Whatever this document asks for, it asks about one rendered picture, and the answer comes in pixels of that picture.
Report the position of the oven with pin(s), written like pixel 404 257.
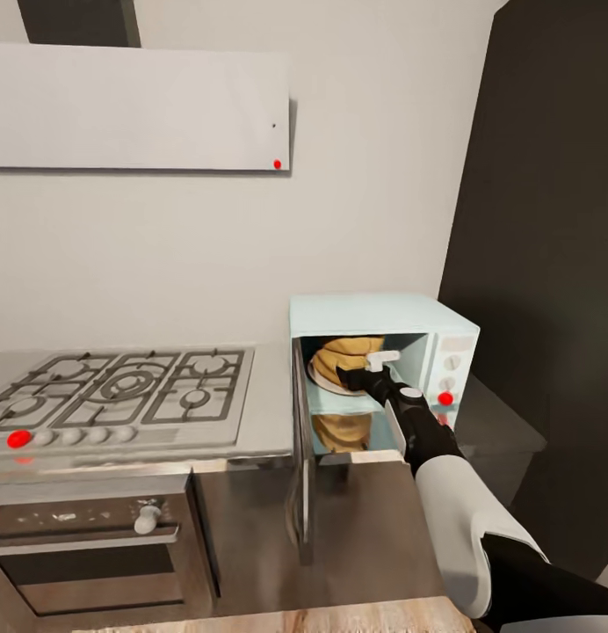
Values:
pixel 104 551

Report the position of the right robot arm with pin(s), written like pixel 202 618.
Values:
pixel 491 567

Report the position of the burner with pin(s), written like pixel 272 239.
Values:
pixel 125 400

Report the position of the popcorn bag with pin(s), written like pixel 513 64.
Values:
pixel 345 351

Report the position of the range hood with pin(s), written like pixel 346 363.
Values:
pixel 84 94

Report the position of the fridge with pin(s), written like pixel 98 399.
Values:
pixel 527 261

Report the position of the microwave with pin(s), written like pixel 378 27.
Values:
pixel 436 347

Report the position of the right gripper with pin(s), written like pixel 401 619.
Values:
pixel 362 379

